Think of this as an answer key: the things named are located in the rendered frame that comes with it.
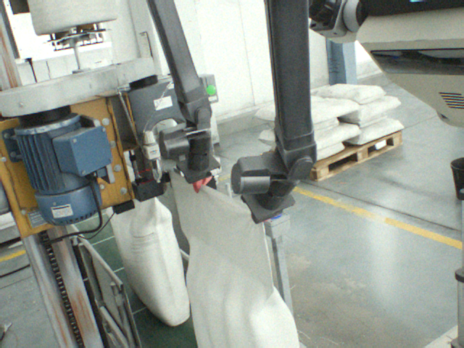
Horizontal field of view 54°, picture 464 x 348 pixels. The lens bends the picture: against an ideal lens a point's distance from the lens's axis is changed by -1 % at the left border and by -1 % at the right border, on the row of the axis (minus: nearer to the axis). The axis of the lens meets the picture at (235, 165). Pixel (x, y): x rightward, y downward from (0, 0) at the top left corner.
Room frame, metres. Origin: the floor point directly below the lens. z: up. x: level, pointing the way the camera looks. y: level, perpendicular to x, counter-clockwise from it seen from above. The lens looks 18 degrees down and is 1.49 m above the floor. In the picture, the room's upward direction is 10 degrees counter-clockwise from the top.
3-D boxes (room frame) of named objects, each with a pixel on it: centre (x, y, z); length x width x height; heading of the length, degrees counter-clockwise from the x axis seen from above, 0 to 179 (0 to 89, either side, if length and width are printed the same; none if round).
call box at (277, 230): (1.41, -0.10, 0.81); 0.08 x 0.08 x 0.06; 30
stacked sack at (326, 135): (4.08, -0.84, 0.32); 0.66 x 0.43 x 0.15; 122
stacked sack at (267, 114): (4.42, -0.63, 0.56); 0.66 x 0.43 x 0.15; 117
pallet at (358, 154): (4.41, -0.99, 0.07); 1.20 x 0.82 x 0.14; 122
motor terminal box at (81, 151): (1.02, 0.34, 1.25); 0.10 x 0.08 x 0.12; 145
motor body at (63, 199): (1.08, 0.42, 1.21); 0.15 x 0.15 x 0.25
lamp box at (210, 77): (1.47, 0.05, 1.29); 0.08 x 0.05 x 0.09; 30
